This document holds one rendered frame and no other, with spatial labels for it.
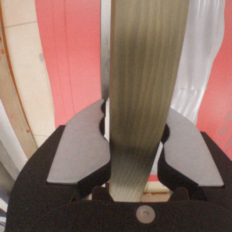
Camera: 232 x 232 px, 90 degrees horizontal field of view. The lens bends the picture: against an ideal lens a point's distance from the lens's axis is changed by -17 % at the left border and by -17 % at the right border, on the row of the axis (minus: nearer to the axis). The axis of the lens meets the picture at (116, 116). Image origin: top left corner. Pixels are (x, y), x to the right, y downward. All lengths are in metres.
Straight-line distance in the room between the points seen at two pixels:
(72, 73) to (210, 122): 0.21
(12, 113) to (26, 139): 0.05
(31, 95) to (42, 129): 0.06
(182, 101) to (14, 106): 0.22
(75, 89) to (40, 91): 0.05
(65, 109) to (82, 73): 0.06
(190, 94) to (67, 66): 0.15
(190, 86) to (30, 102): 0.22
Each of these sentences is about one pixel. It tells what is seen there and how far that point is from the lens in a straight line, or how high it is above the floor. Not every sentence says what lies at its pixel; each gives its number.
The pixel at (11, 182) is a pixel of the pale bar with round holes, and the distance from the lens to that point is 0.35.
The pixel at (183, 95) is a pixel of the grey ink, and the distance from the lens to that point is 0.19.
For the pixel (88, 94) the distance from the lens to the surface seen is 0.18.
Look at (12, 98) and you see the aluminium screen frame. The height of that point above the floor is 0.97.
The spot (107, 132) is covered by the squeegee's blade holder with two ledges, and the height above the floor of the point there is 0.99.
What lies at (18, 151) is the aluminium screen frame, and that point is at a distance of 0.25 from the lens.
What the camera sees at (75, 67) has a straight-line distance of 0.17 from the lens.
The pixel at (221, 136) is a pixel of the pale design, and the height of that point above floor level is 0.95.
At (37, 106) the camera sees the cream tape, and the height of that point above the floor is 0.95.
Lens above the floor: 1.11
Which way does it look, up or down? 57 degrees down
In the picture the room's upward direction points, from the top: 175 degrees counter-clockwise
